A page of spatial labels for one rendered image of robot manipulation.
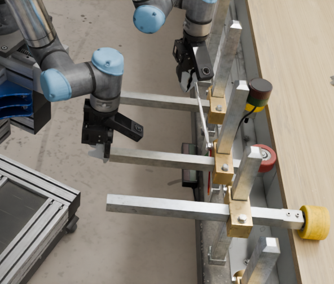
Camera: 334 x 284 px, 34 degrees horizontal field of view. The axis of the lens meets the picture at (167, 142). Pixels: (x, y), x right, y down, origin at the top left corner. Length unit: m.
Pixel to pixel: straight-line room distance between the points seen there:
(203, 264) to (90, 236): 0.95
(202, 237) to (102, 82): 0.54
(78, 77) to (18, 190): 1.07
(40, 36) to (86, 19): 2.29
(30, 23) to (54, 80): 0.14
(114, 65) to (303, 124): 0.66
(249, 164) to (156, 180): 1.42
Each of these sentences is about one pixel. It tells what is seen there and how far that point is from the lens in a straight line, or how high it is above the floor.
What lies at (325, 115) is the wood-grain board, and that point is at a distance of 1.76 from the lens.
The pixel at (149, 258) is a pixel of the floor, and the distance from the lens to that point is 2.35.
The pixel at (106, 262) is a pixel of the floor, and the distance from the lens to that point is 2.32.
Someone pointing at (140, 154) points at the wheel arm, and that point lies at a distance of 1.52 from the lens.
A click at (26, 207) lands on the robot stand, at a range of 2.22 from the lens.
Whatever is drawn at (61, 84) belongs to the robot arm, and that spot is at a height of 1.15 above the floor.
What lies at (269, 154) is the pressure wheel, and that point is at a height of 0.91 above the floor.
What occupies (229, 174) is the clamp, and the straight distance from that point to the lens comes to 1.52.
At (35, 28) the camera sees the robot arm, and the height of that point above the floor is 1.22.
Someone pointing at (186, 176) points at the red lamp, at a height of 0.70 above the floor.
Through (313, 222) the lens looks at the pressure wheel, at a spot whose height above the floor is 0.97.
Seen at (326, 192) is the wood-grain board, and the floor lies 0.90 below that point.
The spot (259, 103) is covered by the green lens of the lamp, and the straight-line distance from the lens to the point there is 1.43.
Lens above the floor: 1.95
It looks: 44 degrees down
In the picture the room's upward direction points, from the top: 11 degrees clockwise
